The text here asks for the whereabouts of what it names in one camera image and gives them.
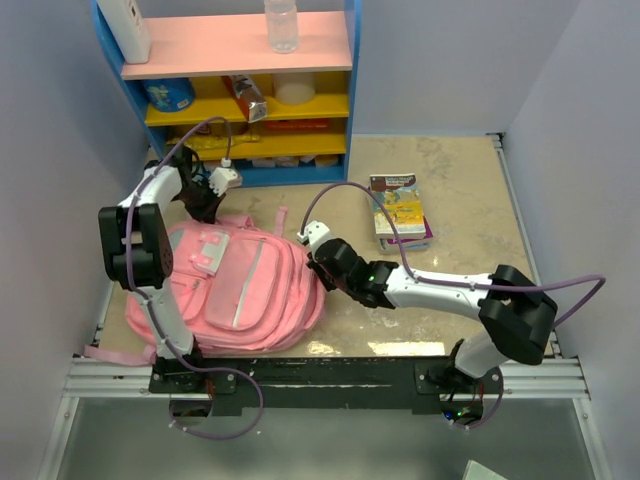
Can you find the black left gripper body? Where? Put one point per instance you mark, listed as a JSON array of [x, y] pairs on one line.
[[198, 199]]

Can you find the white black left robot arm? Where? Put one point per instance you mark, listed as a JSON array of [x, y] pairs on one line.
[[137, 255]]

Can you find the white paper corner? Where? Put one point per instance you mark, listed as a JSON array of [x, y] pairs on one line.
[[476, 471]]

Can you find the clear plastic water bottle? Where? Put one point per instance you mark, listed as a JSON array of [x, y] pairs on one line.
[[282, 25]]

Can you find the orange flat box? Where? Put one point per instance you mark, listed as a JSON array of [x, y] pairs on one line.
[[297, 125]]

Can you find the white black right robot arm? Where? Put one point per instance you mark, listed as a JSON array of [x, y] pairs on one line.
[[516, 325]]

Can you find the blue shelf with coloured boards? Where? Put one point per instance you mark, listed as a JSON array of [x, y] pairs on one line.
[[214, 82]]

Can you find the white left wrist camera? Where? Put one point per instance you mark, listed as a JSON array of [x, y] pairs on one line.
[[224, 177]]

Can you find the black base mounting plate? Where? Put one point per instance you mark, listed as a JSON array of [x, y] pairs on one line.
[[422, 385]]

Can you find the blue snack canister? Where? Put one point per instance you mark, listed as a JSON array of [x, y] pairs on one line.
[[169, 95]]

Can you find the orange silver snack bag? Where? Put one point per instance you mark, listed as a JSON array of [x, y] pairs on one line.
[[248, 97]]

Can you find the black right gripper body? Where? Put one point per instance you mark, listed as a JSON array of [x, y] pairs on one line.
[[327, 280]]

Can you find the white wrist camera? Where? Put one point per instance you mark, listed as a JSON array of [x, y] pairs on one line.
[[314, 234], [224, 177]]

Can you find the white rectangular device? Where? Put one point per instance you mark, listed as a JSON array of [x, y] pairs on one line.
[[129, 29]]

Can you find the pink student backpack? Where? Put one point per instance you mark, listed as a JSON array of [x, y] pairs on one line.
[[241, 290]]

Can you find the yellow snack packet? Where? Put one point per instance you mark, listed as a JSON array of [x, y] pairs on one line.
[[210, 142]]

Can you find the red yellow snack box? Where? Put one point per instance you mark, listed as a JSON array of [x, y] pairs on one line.
[[205, 130]]

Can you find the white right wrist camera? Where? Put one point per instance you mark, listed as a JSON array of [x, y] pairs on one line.
[[314, 234]]

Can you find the illustrated children's book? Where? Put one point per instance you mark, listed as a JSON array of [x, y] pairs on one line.
[[399, 194]]

